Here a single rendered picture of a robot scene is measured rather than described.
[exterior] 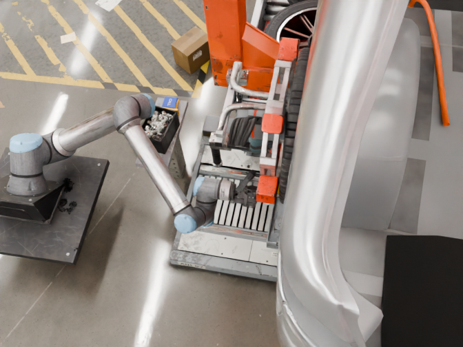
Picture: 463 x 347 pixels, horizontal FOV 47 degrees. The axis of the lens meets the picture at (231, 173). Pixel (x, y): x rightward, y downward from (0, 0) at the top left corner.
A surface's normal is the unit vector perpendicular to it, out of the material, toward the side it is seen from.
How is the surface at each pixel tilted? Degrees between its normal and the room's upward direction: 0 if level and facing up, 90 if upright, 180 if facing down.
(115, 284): 0
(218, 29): 90
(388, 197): 68
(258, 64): 90
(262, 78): 90
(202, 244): 0
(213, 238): 0
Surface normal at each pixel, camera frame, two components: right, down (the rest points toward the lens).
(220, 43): -0.20, 0.85
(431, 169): -0.13, -0.15
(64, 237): -0.06, -0.51
